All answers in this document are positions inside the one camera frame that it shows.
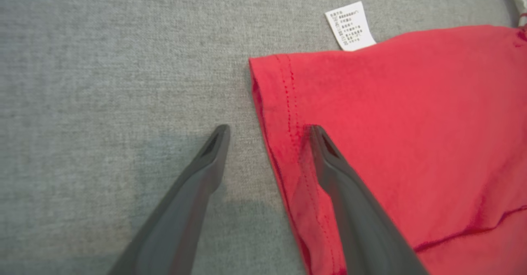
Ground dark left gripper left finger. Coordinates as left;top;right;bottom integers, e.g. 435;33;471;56
107;124;231;275

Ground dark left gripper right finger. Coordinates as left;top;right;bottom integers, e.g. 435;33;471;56
309;125;429;275

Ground grey fabric sofa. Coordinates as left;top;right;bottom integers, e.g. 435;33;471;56
0;0;527;275

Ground red lettered jersey white sleeves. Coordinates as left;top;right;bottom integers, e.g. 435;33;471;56
248;0;527;275

